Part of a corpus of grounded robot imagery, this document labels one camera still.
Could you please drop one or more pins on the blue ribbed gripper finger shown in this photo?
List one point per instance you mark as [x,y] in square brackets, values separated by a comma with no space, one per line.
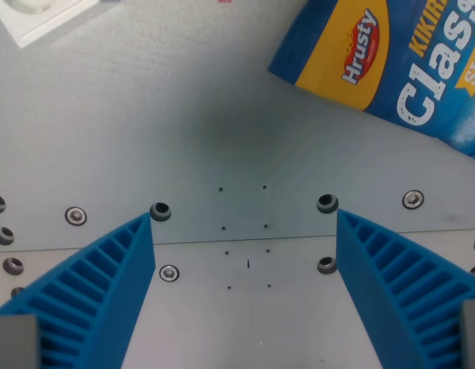
[395,292]
[95,292]

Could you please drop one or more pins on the silver hex socket screw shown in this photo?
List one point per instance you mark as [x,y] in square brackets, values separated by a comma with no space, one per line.
[169,273]
[413,200]
[76,215]

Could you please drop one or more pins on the blue yellow Hrusty snack bag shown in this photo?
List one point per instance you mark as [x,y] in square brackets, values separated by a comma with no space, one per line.
[395,61]

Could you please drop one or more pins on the white square plastic box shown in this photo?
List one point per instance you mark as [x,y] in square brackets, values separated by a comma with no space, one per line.
[37,13]

